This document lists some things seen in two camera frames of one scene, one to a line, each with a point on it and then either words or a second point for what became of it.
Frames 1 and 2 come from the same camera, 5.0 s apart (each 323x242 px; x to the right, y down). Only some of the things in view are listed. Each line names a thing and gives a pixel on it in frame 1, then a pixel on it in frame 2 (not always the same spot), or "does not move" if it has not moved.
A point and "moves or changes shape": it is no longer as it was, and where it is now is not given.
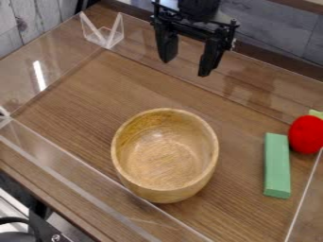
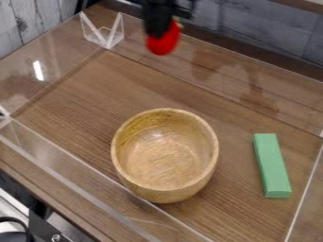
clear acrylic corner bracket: (104, 36) does not move
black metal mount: (41, 230) does not move
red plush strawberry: (305, 134) moves or changes shape
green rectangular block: (276, 165) moves or changes shape
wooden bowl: (164, 151) does not move
